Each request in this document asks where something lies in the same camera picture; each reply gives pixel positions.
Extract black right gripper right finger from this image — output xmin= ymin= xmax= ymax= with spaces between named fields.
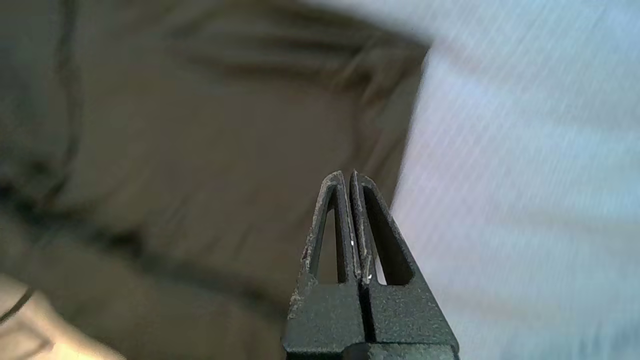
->
xmin=350 ymin=171 xmax=460 ymax=353

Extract black printed T-shirt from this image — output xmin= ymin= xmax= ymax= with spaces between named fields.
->
xmin=0 ymin=0 xmax=432 ymax=360

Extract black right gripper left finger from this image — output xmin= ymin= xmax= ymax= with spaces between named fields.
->
xmin=281 ymin=171 xmax=367 ymax=353

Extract blue bed sheet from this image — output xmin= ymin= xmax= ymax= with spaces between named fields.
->
xmin=295 ymin=0 xmax=640 ymax=360

